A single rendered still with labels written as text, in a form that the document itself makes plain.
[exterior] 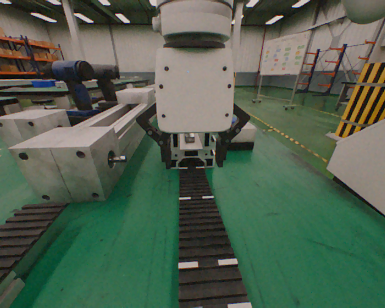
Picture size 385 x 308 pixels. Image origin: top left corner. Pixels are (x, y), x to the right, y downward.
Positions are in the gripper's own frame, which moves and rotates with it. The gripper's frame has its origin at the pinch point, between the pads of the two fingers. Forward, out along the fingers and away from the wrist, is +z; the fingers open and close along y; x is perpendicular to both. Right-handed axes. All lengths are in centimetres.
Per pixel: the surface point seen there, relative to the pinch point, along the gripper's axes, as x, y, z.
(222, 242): -13.6, 1.7, 2.2
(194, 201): -6.5, -0.5, 3.4
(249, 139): 13.8, 15.2, 2.5
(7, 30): 1212, -1009, -248
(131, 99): 37.8, -19.5, -4.4
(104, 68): 56, -34, -15
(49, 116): 17.0, -33.3, -3.6
